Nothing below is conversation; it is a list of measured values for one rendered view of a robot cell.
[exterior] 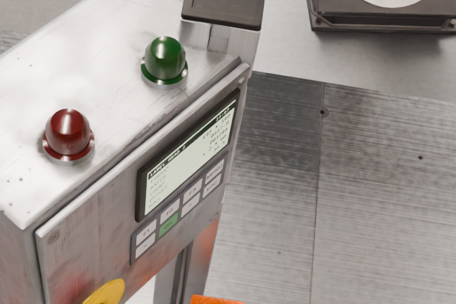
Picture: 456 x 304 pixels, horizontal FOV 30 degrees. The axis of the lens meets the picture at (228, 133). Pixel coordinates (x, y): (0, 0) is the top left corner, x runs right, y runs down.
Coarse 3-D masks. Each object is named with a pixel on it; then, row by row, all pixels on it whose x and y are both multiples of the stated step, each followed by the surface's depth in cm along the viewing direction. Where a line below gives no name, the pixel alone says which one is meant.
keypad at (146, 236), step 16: (224, 160) 56; (208, 176) 55; (192, 192) 55; (208, 192) 57; (176, 208) 54; (192, 208) 57; (144, 224) 51; (160, 224) 53; (176, 224) 56; (144, 240) 53
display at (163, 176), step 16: (208, 112) 48; (224, 112) 49; (192, 128) 47; (208, 128) 49; (224, 128) 51; (176, 144) 47; (192, 144) 48; (208, 144) 50; (224, 144) 53; (160, 160) 46; (176, 160) 48; (192, 160) 50; (208, 160) 52; (144, 176) 46; (160, 176) 48; (176, 176) 50; (144, 192) 47; (160, 192) 49; (144, 208) 49
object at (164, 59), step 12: (168, 36) 46; (156, 48) 45; (168, 48) 45; (180, 48) 46; (144, 60) 47; (156, 60) 45; (168, 60) 45; (180, 60) 45; (144, 72) 46; (156, 72) 46; (168, 72) 45; (180, 72) 46; (156, 84) 46; (168, 84) 46; (180, 84) 47
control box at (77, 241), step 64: (128, 0) 50; (0, 64) 46; (64, 64) 47; (128, 64) 47; (192, 64) 48; (0, 128) 44; (128, 128) 45; (0, 192) 42; (64, 192) 42; (128, 192) 46; (0, 256) 46; (64, 256) 45; (128, 256) 53
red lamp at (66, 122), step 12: (48, 120) 42; (60, 120) 42; (72, 120) 42; (84, 120) 42; (48, 132) 42; (60, 132) 42; (72, 132) 42; (84, 132) 42; (48, 144) 43; (60, 144) 42; (72, 144) 42; (84, 144) 42; (48, 156) 43; (60, 156) 43; (72, 156) 43; (84, 156) 43
